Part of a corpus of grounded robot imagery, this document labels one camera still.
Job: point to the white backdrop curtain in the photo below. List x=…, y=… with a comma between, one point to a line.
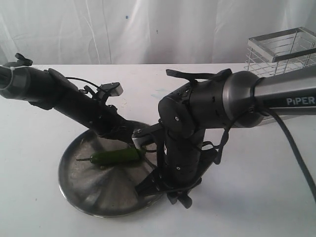
x=143, y=31

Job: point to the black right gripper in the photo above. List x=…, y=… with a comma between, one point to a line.
x=155, y=184

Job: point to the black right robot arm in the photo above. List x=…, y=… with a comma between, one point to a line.
x=195, y=120

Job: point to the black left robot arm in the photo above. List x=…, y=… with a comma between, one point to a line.
x=49, y=89

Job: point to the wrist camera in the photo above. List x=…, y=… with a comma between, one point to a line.
x=144, y=137
x=113, y=89

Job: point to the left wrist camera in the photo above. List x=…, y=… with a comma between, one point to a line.
x=113, y=89

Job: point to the green chili pepper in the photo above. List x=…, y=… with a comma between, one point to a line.
x=130, y=157

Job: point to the wire metal utensil holder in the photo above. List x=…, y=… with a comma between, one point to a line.
x=284, y=65

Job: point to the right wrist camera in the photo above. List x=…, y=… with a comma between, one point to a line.
x=144, y=137

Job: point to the round steel plate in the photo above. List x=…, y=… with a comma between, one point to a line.
x=103, y=191

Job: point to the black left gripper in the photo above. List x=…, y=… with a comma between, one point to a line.
x=107, y=123

